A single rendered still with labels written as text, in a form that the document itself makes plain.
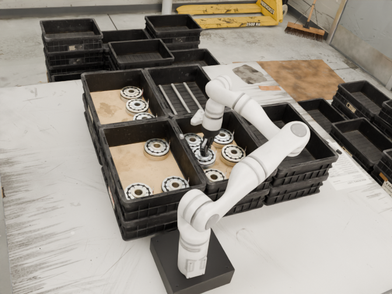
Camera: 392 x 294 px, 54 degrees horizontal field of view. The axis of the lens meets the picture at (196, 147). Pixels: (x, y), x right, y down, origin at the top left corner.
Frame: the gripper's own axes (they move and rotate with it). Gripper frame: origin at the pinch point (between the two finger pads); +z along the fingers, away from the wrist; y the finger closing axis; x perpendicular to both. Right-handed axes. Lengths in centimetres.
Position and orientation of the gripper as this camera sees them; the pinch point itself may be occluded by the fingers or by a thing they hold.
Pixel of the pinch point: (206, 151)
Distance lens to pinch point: 156.2
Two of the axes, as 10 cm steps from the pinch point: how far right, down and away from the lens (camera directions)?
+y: 3.9, -5.7, 7.2
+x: -9.1, -3.5, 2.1
